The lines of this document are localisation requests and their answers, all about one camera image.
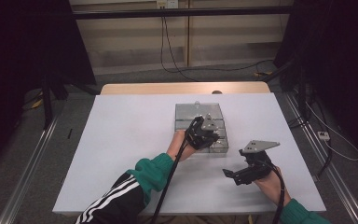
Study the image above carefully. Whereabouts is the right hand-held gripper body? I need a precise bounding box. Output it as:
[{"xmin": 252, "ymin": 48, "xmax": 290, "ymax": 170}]
[{"xmin": 233, "ymin": 140, "xmax": 281, "ymax": 187}]

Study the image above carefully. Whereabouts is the white floor cable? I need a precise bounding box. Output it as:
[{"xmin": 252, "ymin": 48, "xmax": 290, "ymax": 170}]
[{"xmin": 304, "ymin": 101, "xmax": 358, "ymax": 162}]

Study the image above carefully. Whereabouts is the black metal stand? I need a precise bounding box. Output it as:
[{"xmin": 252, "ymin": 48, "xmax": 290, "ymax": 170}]
[{"xmin": 39, "ymin": 74, "xmax": 101, "ymax": 131}]

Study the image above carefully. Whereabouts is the black floor cable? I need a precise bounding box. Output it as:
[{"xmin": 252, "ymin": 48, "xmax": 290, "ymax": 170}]
[{"xmin": 287, "ymin": 92, "xmax": 336, "ymax": 179}]

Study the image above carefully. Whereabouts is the wooden table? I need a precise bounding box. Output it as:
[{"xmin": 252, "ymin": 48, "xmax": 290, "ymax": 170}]
[{"xmin": 100, "ymin": 81, "xmax": 271, "ymax": 96}]

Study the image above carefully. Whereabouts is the left hand-held gripper black cable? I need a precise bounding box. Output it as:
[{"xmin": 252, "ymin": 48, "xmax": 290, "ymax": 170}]
[{"xmin": 149, "ymin": 116, "xmax": 205, "ymax": 224}]

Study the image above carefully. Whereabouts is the black horizontal bar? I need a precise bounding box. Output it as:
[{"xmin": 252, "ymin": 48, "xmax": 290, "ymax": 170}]
[{"xmin": 72, "ymin": 6, "xmax": 295, "ymax": 21}]

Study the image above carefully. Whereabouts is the aluminium floor rail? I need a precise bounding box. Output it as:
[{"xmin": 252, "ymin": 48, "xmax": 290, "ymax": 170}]
[
  {"xmin": 0, "ymin": 114, "xmax": 61, "ymax": 224},
  {"xmin": 283, "ymin": 92, "xmax": 358, "ymax": 224}
]

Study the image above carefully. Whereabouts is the white wall socket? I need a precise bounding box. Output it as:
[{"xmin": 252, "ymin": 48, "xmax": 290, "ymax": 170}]
[{"xmin": 156, "ymin": 0, "xmax": 180, "ymax": 9}]

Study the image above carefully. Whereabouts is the person's right hand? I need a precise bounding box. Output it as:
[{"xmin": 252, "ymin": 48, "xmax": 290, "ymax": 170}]
[{"xmin": 254, "ymin": 166, "xmax": 293, "ymax": 207}]

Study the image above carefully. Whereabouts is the black cable hanging from socket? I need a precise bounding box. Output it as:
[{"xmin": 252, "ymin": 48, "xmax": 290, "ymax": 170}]
[{"xmin": 159, "ymin": 15, "xmax": 275, "ymax": 83}]

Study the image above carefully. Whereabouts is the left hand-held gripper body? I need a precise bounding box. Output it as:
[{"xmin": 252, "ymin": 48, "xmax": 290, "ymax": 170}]
[{"xmin": 184, "ymin": 113, "xmax": 219, "ymax": 150}]

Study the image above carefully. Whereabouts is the white power strip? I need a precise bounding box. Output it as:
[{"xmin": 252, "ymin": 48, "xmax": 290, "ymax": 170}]
[{"xmin": 316, "ymin": 131, "xmax": 331, "ymax": 142}]

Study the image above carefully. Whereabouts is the right hand-held gripper black cable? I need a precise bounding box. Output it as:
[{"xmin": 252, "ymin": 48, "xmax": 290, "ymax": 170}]
[{"xmin": 260, "ymin": 159, "xmax": 286, "ymax": 224}]

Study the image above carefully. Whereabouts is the person's left hand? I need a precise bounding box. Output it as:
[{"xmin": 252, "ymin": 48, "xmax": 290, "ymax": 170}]
[{"xmin": 166, "ymin": 129, "xmax": 198, "ymax": 163}]

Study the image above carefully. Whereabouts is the black curtain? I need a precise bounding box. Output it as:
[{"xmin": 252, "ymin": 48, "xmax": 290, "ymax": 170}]
[
  {"xmin": 272, "ymin": 0, "xmax": 358, "ymax": 163},
  {"xmin": 0, "ymin": 0, "xmax": 98, "ymax": 179}
]

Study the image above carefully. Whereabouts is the clear plastic compartment box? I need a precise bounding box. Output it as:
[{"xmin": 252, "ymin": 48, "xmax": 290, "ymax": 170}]
[{"xmin": 174, "ymin": 101, "xmax": 230, "ymax": 155}]

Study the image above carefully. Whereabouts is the hand-held gripper black cable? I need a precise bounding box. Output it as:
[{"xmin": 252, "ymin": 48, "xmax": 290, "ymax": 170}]
[
  {"xmin": 260, "ymin": 159, "xmax": 286, "ymax": 224},
  {"xmin": 149, "ymin": 116, "xmax": 205, "ymax": 224}
]

